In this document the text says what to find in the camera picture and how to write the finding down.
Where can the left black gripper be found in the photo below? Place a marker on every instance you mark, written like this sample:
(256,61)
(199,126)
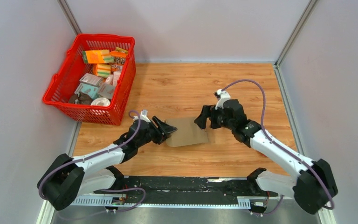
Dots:
(166,129)

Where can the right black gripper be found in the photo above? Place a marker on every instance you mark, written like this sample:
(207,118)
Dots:
(208,111)

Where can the brown cardboard box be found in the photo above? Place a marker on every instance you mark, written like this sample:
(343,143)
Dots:
(188,133)

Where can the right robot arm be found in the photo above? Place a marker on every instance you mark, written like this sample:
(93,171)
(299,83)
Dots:
(281,154)

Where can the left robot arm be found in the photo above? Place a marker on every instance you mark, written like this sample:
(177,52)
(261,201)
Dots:
(95,164)

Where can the grey pink box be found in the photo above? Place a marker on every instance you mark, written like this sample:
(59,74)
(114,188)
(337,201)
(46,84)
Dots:
(106,91)

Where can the teal patterned box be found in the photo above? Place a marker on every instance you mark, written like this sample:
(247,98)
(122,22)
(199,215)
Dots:
(88,90)

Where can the orange box in basket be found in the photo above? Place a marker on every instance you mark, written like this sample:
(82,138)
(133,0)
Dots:
(97,56)

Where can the white tape roll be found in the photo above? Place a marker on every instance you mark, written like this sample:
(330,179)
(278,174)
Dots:
(101,102)

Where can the striped sponge pack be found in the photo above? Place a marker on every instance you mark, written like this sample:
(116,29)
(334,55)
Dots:
(101,70)

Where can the red plastic basket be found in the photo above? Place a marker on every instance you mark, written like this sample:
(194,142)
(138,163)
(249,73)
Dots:
(64,83)

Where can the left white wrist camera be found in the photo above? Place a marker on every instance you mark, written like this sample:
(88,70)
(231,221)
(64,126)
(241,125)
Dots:
(144,116)

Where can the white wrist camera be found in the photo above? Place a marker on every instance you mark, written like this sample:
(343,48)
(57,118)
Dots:
(222,96)
(144,116)

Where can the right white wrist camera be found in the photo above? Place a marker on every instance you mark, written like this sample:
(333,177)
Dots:
(222,96)

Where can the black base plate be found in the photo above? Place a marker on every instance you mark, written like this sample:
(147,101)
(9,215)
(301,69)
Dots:
(188,191)

